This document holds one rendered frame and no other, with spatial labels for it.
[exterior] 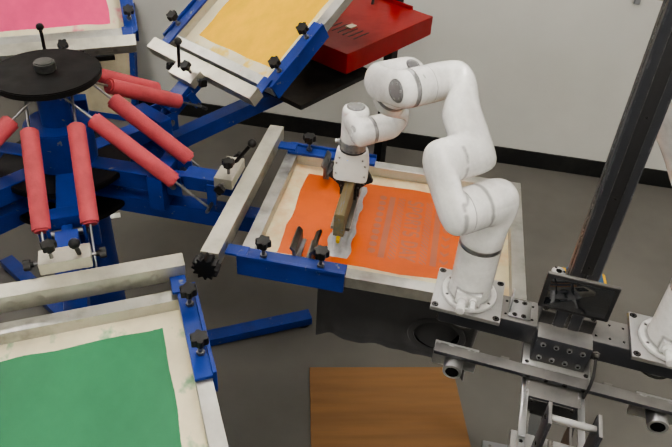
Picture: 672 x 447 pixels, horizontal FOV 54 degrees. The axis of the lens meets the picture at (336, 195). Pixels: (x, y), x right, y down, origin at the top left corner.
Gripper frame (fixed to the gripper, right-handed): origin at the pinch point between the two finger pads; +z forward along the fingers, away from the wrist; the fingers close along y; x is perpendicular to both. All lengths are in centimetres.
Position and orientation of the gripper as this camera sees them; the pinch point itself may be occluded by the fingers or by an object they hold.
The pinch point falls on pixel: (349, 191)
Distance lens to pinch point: 196.8
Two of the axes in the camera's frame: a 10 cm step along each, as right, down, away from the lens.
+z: -0.5, 8.1, 5.9
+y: 9.8, 1.5, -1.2
